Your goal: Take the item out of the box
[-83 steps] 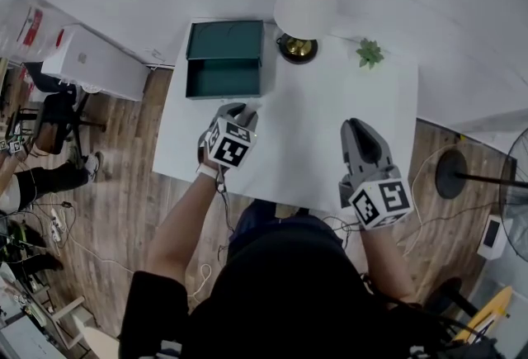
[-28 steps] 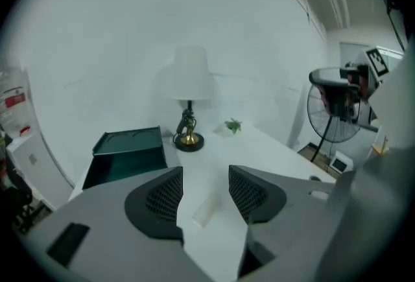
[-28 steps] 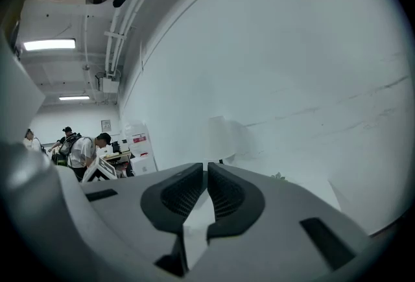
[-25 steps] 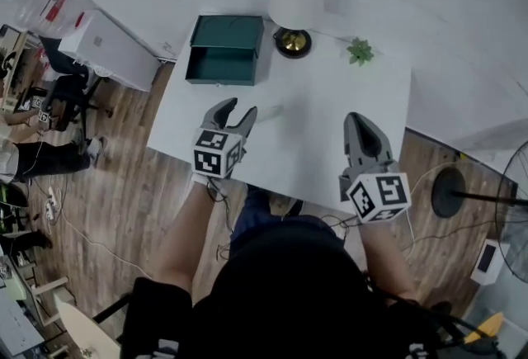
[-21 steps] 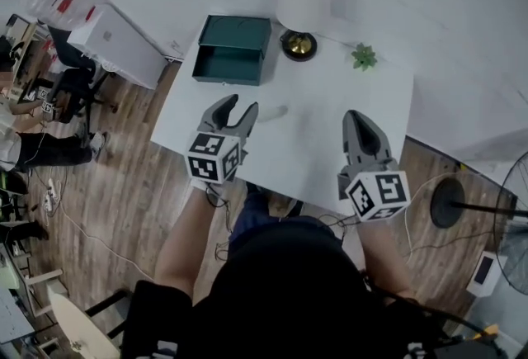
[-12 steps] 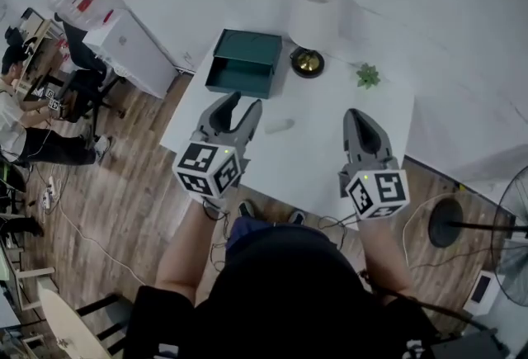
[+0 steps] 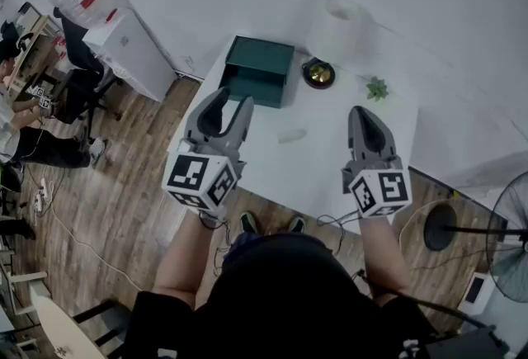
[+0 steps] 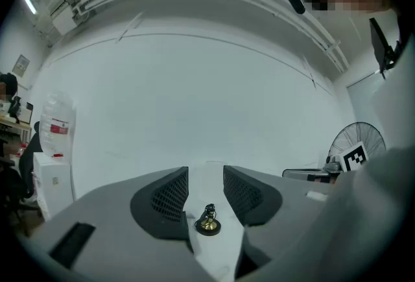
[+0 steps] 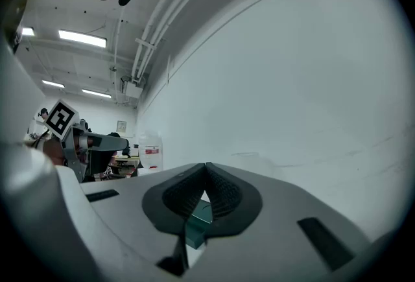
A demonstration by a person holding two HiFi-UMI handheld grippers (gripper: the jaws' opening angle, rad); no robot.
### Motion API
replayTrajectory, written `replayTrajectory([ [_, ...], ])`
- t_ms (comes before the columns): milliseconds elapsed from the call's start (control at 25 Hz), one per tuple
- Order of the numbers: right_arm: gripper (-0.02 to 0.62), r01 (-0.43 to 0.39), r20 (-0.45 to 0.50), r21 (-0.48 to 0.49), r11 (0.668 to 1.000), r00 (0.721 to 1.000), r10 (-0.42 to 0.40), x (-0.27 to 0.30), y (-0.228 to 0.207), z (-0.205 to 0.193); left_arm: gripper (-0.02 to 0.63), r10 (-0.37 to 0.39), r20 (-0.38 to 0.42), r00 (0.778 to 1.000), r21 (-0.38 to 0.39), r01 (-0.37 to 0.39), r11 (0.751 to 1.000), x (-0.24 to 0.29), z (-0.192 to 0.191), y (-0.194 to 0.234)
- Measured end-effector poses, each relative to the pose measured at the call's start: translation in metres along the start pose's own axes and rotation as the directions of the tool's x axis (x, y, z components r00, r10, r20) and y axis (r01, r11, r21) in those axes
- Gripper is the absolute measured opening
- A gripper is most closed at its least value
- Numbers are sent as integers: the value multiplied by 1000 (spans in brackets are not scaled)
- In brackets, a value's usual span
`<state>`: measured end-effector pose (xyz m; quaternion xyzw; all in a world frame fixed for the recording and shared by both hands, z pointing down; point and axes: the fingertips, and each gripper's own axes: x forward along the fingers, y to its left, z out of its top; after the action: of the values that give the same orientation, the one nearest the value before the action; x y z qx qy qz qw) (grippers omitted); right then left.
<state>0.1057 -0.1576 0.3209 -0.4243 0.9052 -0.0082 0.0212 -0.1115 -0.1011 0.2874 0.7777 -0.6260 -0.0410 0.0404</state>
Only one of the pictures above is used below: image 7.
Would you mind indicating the person's right shoe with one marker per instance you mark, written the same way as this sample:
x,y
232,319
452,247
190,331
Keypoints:
x,y
297,224

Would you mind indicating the person's left forearm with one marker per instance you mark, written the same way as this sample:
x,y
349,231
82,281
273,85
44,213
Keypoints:
x,y
185,262

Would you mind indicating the person's right forearm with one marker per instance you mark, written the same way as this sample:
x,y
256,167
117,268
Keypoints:
x,y
385,258

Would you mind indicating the round white table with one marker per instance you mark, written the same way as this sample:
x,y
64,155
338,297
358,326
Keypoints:
x,y
62,328

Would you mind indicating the white water dispenser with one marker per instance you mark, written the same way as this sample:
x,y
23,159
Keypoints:
x,y
132,56

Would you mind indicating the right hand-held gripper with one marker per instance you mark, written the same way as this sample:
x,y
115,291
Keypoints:
x,y
383,188

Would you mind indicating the black floor fan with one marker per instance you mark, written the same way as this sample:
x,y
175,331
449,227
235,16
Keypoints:
x,y
439,227

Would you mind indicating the person's left shoe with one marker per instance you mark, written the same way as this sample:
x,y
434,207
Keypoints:
x,y
248,222

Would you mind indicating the dark green box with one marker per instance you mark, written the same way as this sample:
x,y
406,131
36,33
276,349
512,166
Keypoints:
x,y
260,56

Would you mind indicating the white device with black screen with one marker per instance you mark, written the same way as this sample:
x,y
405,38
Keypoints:
x,y
474,293

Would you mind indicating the wooden desk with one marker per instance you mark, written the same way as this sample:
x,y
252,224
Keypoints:
x,y
31,43

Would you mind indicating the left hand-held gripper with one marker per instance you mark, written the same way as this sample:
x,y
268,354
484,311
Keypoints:
x,y
194,176

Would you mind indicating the person's shoe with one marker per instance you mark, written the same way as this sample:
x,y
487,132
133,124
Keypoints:
x,y
248,222
297,224

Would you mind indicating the black office chair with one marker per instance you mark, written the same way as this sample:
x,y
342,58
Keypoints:
x,y
80,56

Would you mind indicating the white power strip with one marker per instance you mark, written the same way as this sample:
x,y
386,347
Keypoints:
x,y
41,196

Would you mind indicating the person's black shirt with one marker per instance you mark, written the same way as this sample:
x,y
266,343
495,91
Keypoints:
x,y
284,308

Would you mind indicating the white metal frame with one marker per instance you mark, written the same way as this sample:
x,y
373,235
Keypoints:
x,y
22,279

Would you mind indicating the small green plant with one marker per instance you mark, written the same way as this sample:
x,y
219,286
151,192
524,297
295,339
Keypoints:
x,y
377,89

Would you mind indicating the white shade brass table lamp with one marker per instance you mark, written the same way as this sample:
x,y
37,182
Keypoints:
x,y
319,74

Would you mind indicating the small white cylinder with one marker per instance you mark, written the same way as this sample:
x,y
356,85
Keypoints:
x,y
292,135

